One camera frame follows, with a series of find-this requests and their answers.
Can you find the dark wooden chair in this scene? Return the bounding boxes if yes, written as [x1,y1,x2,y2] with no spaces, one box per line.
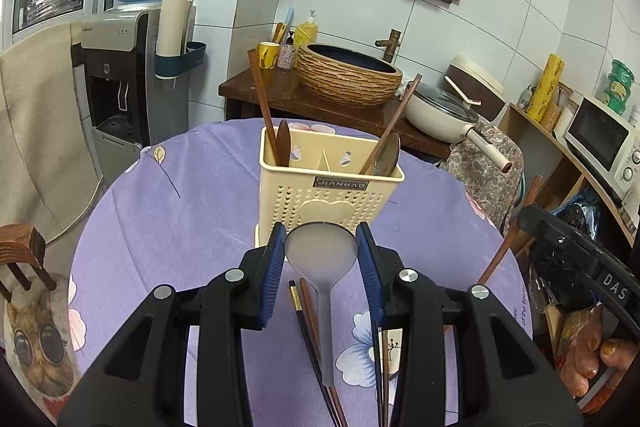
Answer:
[0,224,57,303]

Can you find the bronze faucet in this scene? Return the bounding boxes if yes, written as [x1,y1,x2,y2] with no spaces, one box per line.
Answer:
[375,28,402,62]

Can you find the cream pan with lid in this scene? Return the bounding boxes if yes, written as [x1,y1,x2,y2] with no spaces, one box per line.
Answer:
[404,83,513,174]

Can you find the woven-pattern sink basin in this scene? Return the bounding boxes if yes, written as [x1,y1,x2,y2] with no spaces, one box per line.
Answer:
[296,43,404,108]

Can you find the glass jar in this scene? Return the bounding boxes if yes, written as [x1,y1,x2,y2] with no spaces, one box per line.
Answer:
[540,102,563,132]

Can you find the blue wall caddy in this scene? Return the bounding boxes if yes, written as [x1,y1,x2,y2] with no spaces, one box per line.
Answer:
[153,41,207,80]

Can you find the black plastic bag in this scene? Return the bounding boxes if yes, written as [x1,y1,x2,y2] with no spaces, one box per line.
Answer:
[530,207,621,308]

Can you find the stacked green cups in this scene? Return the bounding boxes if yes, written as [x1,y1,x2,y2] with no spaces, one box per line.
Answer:
[602,59,636,115]

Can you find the grey water dispenser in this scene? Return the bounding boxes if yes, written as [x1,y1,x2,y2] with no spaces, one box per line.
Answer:
[80,7,166,180]

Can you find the yellow wrap roll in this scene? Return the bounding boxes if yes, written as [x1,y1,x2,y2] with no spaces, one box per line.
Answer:
[527,53,565,124]

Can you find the person's right hand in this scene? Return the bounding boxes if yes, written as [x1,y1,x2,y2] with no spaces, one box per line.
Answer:
[561,313,640,402]

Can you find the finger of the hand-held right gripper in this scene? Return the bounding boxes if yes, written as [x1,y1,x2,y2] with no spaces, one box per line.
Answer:
[516,204,607,279]

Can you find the yellow cup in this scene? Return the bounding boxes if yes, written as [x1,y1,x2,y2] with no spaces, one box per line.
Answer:
[257,41,281,70]

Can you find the cat print seat cushion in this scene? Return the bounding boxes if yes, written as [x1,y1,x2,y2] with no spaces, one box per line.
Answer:
[2,272,83,413]

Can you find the wooden-handled metal spoon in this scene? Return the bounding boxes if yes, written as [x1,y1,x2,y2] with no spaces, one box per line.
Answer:
[276,119,292,168]

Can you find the brown and white rice cooker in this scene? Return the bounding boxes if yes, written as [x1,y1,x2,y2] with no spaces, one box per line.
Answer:
[444,54,506,120]

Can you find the cream plastic utensil holder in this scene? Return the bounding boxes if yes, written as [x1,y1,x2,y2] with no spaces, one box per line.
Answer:
[256,127,406,240]

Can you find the white microwave oven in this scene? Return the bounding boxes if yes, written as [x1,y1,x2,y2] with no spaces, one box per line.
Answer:
[565,94,640,202]

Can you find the yellow dish soap bottle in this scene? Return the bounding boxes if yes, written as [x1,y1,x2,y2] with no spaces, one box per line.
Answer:
[294,9,319,50]

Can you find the dark wooden chopstick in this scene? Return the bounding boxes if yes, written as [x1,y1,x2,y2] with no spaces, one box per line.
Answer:
[375,329,387,427]
[287,279,341,415]

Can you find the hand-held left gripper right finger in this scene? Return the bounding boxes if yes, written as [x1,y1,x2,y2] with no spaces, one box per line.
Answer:
[354,221,585,427]

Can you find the cream cup dispenser tube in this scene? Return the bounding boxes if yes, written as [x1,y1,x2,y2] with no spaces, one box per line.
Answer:
[156,0,197,58]

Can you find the floral patterned cloth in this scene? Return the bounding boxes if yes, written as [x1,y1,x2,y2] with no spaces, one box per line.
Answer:
[440,127,525,233]

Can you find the wooden shelf unit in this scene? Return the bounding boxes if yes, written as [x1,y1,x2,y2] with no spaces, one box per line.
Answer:
[497,102,640,258]

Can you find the purple floral tablecloth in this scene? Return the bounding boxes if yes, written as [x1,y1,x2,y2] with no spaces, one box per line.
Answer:
[67,119,533,427]

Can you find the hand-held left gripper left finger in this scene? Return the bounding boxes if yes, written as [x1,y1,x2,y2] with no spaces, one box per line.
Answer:
[57,222,288,427]

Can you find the small floral pump bottle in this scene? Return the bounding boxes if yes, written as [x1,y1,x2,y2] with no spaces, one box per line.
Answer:
[278,32,297,72]

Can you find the beige cloth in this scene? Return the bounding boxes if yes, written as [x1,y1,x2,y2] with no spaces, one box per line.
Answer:
[0,24,106,243]

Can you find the translucent grey rice spoon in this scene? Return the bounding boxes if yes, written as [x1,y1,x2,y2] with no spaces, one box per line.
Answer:
[284,222,359,388]

